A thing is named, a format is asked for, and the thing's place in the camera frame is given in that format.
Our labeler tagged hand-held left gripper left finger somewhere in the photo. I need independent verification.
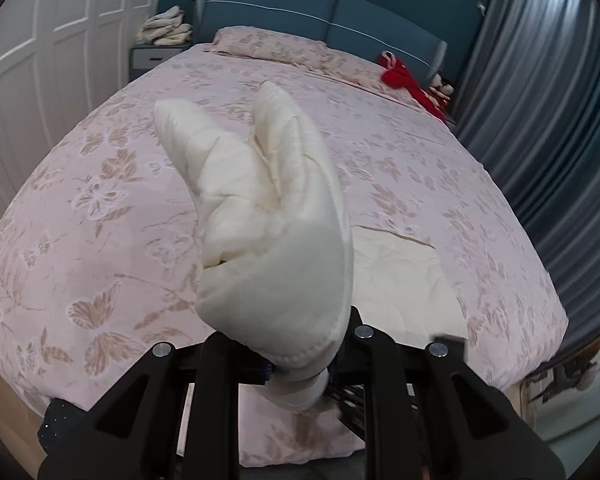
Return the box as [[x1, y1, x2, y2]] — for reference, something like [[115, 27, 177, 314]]
[[37, 334, 274, 480]]

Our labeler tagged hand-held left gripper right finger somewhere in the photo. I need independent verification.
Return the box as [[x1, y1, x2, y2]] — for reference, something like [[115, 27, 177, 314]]
[[329, 306, 567, 480]]

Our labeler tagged cream quilted jacket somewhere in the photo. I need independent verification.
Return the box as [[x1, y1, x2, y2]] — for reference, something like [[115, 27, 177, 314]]
[[152, 80, 468, 413]]

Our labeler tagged pile of cream clothes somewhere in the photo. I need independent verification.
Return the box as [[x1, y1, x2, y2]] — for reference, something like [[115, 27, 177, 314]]
[[135, 5, 193, 46]]

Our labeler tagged pink butterfly print duvet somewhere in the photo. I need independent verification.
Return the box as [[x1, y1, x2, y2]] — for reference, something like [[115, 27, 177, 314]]
[[0, 40, 570, 468]]

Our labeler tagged plush doll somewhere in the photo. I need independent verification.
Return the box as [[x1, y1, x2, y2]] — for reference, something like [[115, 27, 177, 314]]
[[427, 72, 456, 108]]

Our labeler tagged red garment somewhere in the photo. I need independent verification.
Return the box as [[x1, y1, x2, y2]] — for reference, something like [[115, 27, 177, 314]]
[[378, 51, 453, 123]]

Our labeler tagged pink floral pillow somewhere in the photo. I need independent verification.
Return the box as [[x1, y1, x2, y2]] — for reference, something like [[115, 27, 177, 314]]
[[320, 47, 431, 106], [212, 26, 328, 68]]

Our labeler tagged grey curtain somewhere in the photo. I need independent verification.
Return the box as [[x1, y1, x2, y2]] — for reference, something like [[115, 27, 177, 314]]
[[455, 0, 600, 346]]

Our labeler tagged grey nightstand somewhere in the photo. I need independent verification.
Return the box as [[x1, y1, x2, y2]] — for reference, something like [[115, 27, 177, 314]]
[[130, 42, 193, 83]]

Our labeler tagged blue upholstered headboard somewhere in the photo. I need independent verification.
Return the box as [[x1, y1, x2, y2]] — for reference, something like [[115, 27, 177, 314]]
[[192, 0, 448, 81]]

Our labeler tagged white wardrobe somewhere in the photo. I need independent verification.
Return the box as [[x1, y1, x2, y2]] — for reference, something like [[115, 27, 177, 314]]
[[0, 0, 168, 201]]

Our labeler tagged wooden bed frame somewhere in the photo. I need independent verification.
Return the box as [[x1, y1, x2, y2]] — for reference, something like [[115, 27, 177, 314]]
[[0, 357, 541, 468]]

